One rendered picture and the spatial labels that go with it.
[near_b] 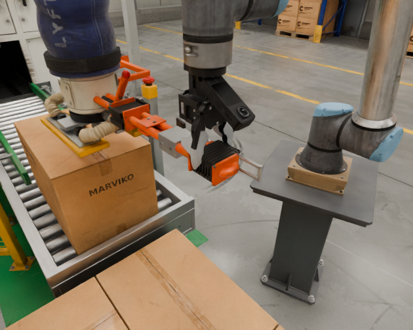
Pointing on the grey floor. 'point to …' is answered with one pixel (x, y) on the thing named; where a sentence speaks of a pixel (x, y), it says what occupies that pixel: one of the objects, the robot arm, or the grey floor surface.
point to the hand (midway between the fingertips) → (214, 158)
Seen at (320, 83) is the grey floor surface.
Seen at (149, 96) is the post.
